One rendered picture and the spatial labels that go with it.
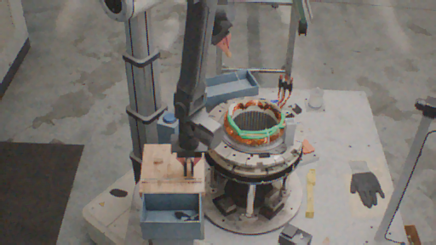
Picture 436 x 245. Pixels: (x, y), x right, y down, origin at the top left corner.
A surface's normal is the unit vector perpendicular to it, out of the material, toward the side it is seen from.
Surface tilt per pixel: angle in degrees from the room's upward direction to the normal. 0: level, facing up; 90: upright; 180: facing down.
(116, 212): 0
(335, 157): 0
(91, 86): 0
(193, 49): 90
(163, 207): 90
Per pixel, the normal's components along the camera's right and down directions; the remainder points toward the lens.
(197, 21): -0.58, 0.55
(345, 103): 0.01, -0.74
